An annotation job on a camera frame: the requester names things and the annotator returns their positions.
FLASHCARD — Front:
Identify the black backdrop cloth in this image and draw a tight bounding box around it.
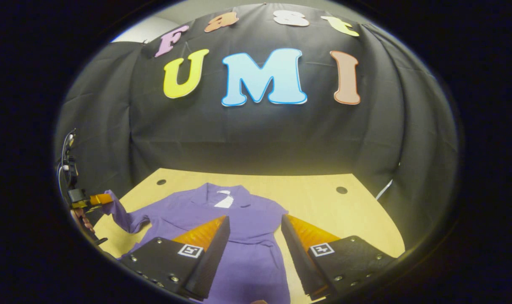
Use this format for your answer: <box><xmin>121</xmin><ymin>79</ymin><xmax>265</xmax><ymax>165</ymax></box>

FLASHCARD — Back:
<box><xmin>53</xmin><ymin>3</ymin><xmax>459</xmax><ymax>250</ymax></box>

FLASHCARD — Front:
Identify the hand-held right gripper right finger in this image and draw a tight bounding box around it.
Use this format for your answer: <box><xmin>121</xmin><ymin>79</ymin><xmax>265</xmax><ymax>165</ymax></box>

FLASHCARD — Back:
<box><xmin>281</xmin><ymin>214</ymin><xmax>396</xmax><ymax>301</ymax></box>

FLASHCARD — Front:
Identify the purple button shirt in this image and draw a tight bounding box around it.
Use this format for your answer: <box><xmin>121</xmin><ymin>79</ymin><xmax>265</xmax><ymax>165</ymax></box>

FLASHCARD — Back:
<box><xmin>101</xmin><ymin>182</ymin><xmax>291</xmax><ymax>304</ymax></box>

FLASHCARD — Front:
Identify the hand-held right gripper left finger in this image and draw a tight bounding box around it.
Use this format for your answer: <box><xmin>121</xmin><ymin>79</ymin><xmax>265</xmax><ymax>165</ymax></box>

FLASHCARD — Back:
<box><xmin>120</xmin><ymin>215</ymin><xmax>231</xmax><ymax>301</ymax></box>

